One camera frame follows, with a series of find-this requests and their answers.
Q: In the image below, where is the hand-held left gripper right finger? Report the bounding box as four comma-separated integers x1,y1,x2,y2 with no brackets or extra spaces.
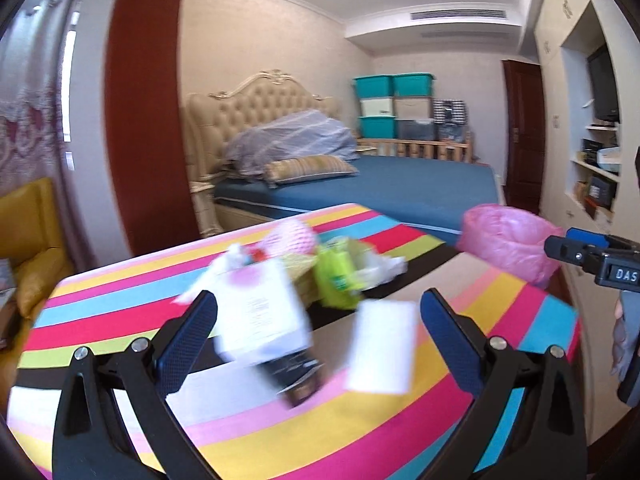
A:
420,287,588,480

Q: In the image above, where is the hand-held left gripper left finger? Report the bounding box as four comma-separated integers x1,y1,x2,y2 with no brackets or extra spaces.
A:
52,290,221,480

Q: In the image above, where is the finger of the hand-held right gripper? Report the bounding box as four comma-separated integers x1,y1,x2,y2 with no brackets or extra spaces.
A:
565,227,611,248
544,235,606,276

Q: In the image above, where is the pink lined waste bin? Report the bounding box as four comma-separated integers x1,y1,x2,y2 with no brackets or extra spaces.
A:
456,203,567,289

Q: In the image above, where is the white plastic bag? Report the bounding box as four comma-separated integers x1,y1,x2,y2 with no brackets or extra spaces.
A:
172,244,251,308

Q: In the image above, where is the white paper card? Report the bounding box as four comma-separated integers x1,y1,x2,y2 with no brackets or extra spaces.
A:
344,300,419,394

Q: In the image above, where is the white box with pink spot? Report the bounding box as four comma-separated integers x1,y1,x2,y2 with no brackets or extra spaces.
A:
214,259,314,367

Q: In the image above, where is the white tissue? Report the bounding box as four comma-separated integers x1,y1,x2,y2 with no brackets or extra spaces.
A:
357,255,408,288

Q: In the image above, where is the black cardboard box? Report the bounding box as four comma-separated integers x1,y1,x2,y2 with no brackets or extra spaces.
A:
259,344,327,407

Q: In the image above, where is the green plastic bag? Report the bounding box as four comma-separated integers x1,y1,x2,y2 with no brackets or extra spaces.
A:
314,242,372,311

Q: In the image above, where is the person's right hand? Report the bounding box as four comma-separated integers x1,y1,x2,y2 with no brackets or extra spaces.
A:
611,290,640,408

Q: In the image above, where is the black safe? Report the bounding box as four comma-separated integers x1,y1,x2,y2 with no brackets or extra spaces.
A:
585,173,617,210

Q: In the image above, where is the striped colourful tablecloth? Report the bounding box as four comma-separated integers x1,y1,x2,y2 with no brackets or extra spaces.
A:
5,203,583,480

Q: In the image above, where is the black shelf box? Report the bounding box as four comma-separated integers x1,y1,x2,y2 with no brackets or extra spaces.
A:
580,138,604,166

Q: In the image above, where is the brown wooden door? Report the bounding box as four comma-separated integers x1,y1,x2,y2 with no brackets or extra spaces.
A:
501,58,547,207

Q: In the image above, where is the cream nightstand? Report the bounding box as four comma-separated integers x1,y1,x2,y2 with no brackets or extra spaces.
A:
190,179,222,238

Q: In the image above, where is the black television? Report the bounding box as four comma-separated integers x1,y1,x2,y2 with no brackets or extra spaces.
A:
586,44,621,124

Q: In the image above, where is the blue mattress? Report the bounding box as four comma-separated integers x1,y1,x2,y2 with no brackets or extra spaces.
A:
212,154,502,237

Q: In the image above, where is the checkered bag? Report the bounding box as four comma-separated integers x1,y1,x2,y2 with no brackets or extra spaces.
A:
432,99,467,126

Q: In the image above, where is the yellow leather armchair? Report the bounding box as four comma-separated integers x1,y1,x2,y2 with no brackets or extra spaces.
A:
0,176,77,357

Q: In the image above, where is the striped pillow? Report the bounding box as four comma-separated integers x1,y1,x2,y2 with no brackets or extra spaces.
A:
264,155,359,189

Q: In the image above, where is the stack of plastic storage boxes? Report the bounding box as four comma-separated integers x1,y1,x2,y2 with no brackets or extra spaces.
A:
353,72,437,142

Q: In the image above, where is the grey blue duvet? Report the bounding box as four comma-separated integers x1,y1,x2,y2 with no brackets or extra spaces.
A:
222,109,359,179

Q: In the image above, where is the brown wooden panel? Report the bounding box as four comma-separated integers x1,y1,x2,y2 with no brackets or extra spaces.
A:
102,0,202,257

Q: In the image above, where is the beige tufted bed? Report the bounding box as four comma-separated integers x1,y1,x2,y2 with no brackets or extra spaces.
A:
184,67,505,241

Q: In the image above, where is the ceiling air vent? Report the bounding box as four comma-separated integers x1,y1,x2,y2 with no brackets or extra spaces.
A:
410,8,512,22

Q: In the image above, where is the lace curtain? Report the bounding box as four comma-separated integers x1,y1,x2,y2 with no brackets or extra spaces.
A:
0,0,84,198

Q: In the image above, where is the white wall cabinet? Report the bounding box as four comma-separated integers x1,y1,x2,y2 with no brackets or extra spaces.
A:
531,0,640,443

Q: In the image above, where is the wooden bed rail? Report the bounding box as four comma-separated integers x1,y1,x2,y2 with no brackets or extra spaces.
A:
357,136,474,164

